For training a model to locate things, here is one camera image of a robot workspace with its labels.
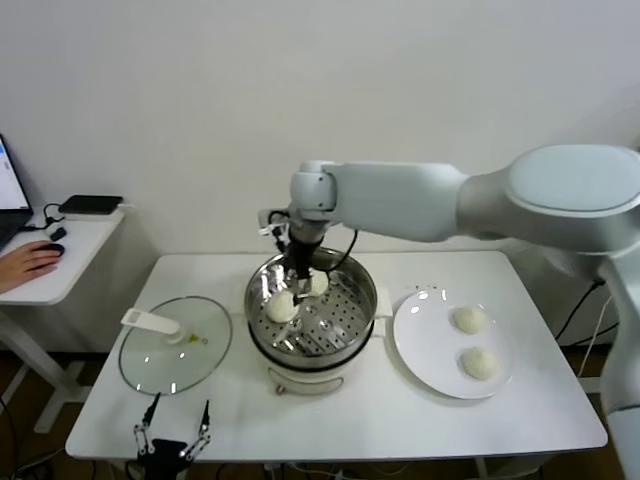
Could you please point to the small black usb adapter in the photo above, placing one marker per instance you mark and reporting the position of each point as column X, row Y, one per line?
column 58, row 233

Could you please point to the blue black computer mouse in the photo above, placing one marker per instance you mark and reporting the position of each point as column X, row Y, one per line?
column 55, row 247

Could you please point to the white side desk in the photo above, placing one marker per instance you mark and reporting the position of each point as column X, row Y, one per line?
column 55, row 285

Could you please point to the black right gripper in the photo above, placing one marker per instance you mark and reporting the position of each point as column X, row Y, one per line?
column 301, row 257

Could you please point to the white electric cooking pot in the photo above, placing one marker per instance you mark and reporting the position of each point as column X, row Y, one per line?
column 305, row 377

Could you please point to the white steamed baozi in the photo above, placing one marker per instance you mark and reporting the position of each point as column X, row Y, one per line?
column 479, row 363
column 321, row 286
column 469, row 319
column 280, row 307

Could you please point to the flat black device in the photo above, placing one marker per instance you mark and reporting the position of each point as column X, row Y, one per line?
column 91, row 204

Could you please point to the black laptop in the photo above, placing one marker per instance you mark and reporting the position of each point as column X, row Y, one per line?
column 11, row 200

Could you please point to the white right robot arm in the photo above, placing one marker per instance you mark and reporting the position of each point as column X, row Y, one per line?
column 400, row 200

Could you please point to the white round plate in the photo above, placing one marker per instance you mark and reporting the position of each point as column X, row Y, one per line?
column 435, row 350

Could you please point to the stainless steel steamer basket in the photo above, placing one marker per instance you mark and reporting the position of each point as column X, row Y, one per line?
column 340, row 320

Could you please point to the person's bare hand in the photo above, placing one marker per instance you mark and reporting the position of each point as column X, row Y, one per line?
column 25, row 262

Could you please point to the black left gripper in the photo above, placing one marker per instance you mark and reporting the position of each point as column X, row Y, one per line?
column 167, row 448

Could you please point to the glass pot lid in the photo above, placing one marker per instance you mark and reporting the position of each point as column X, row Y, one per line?
column 165, row 360

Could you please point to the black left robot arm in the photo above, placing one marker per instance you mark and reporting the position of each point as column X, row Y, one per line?
column 164, row 471

